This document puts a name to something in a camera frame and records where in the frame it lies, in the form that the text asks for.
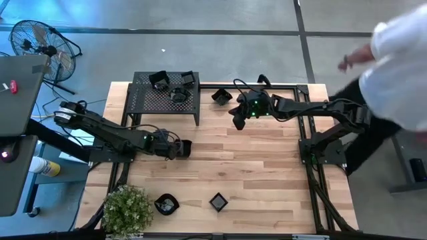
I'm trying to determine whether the black square footed mini plate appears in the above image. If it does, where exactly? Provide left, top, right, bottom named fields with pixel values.
left=208, top=191, right=230, bottom=213

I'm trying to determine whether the white yellow spray can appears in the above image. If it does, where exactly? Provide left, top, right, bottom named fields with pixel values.
left=28, top=155, right=62, bottom=178

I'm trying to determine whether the black flared square mini plate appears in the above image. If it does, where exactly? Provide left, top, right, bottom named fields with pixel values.
left=211, top=87, right=234, bottom=107

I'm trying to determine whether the black device pink light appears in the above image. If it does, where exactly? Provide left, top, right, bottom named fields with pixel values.
left=0, top=141, right=20, bottom=164

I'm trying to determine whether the grey rolling cart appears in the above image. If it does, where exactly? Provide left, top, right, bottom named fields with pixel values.
left=23, top=141, right=91, bottom=218

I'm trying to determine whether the black leaf-shaped mini plate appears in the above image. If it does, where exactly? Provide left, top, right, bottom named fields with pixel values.
left=153, top=193, right=180, bottom=216

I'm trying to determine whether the black cable loop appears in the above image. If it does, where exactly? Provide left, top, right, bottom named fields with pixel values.
left=256, top=73, right=273, bottom=86

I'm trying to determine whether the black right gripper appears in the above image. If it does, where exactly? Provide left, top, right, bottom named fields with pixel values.
left=228, top=89, right=273, bottom=131

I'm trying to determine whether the black round flower mini plate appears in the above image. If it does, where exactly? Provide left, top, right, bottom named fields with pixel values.
left=168, top=87, right=192, bottom=105

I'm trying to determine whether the person's hand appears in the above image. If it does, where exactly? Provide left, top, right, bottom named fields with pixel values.
left=337, top=55, right=351, bottom=73

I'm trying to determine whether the grey side table frame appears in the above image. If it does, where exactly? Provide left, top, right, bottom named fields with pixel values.
left=388, top=133, right=427, bottom=194

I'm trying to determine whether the black deep square mini plate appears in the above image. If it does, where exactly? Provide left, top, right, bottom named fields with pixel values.
left=181, top=139, right=193, bottom=159

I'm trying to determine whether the black floor fan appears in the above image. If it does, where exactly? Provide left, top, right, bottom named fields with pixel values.
left=9, top=19, right=83, bottom=96

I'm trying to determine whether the black box device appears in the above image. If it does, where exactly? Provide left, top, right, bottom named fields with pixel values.
left=409, top=157, right=427, bottom=183

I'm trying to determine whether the black perforated metal rack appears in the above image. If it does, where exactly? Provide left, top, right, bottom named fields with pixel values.
left=125, top=70, right=201, bottom=127

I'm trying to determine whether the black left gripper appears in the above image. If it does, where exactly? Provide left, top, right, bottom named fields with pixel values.
left=151, top=128, right=187, bottom=161

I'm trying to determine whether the person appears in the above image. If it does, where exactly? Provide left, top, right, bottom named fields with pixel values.
left=336, top=3, right=427, bottom=176

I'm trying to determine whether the potted green artificial plant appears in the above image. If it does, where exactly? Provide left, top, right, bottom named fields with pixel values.
left=101, top=184, right=155, bottom=239

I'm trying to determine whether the person's forearm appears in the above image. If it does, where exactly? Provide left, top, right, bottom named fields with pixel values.
left=346, top=43, right=376, bottom=66

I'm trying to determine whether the grey desk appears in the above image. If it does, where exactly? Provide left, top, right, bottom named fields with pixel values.
left=0, top=54, right=51, bottom=217

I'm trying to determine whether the small black square mini plate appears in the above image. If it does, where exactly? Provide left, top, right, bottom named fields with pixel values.
left=180, top=70, right=197, bottom=86

